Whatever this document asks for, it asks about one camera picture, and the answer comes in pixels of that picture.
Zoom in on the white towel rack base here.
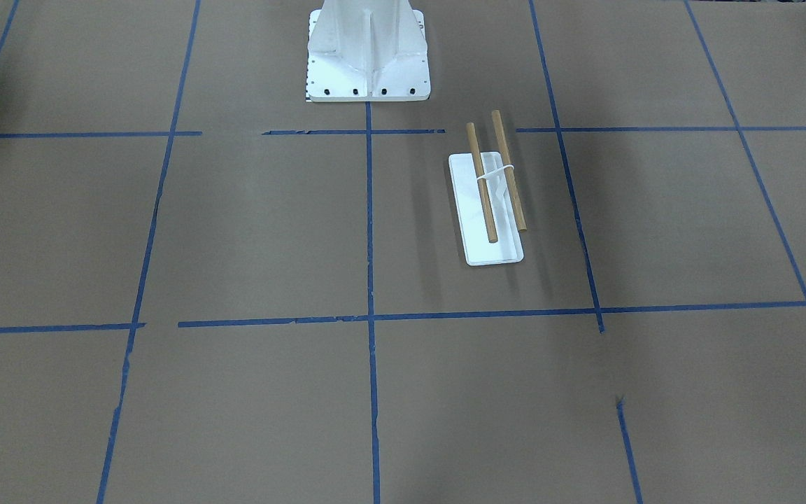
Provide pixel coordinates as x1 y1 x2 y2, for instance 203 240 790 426
448 152 524 267

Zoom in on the white camera mast pedestal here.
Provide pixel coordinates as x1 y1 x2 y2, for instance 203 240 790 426
305 1 432 102

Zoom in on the wooden rack dowel far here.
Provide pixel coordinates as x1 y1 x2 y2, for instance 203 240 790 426
490 109 528 232

